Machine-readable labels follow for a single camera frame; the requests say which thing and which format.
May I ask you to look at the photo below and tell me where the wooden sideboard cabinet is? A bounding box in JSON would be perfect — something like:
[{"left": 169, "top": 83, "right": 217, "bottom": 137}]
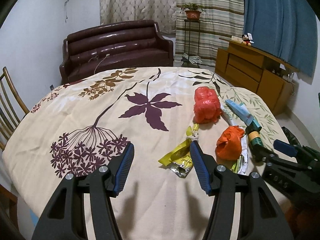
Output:
[{"left": 215, "top": 38, "right": 296, "bottom": 115}]

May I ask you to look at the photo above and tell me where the blue curtain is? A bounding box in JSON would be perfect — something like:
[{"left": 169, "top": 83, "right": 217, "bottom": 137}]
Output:
[{"left": 244, "top": 0, "right": 318, "bottom": 77}]

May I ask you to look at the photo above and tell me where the white green toothpaste tube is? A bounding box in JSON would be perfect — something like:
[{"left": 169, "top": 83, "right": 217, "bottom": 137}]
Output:
[{"left": 220, "top": 104, "right": 240, "bottom": 126}]

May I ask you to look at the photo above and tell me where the striped cloth on floor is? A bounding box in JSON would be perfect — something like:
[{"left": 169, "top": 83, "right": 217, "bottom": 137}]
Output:
[{"left": 181, "top": 53, "right": 202, "bottom": 65}]

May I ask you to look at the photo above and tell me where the teal toothpaste tube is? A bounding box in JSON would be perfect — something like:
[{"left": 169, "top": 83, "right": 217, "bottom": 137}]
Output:
[{"left": 225, "top": 99, "right": 262, "bottom": 132}]

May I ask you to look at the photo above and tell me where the beige patterned curtain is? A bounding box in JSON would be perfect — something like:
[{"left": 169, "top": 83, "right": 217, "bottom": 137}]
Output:
[{"left": 100, "top": 0, "right": 177, "bottom": 34}]

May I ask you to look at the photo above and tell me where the wooden chair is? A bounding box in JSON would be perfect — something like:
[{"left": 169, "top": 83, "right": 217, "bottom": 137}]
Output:
[{"left": 1, "top": 67, "right": 29, "bottom": 151}]

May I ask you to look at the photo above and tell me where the red plastic bag bundle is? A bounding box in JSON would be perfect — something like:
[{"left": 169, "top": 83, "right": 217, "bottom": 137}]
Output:
[{"left": 194, "top": 86, "right": 222, "bottom": 124}]

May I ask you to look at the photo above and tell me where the yellow foil wrapper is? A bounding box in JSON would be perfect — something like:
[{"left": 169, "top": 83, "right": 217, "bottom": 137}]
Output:
[{"left": 158, "top": 124, "right": 199, "bottom": 178}]

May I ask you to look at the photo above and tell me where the white cable on sofa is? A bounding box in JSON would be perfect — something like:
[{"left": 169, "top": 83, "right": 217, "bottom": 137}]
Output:
[{"left": 88, "top": 53, "right": 111, "bottom": 75}]

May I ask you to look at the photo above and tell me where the dark brown leather sofa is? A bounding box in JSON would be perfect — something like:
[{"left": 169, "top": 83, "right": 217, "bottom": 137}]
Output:
[{"left": 59, "top": 20, "right": 174, "bottom": 84}]

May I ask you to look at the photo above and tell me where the orange plastic bag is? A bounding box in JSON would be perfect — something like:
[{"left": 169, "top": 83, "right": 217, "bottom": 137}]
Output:
[{"left": 215, "top": 126, "right": 245, "bottom": 161}]

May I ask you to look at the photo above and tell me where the floral beige tablecloth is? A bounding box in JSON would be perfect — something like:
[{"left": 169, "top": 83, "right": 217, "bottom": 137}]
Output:
[{"left": 2, "top": 67, "right": 286, "bottom": 239}]

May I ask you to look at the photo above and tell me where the potted plant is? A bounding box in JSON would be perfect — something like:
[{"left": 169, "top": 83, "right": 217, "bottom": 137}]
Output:
[{"left": 181, "top": 3, "right": 205, "bottom": 21}]

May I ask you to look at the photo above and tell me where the mickey mouse toy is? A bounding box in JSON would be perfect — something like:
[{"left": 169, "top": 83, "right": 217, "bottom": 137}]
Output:
[{"left": 241, "top": 33, "right": 254, "bottom": 46}]

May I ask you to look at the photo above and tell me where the white paper bundle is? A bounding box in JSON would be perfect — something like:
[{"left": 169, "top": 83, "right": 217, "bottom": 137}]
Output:
[{"left": 231, "top": 135, "right": 248, "bottom": 175}]

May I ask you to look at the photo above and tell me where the striped curtain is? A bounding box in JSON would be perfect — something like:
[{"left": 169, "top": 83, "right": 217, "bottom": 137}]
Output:
[{"left": 175, "top": 0, "right": 245, "bottom": 66}]

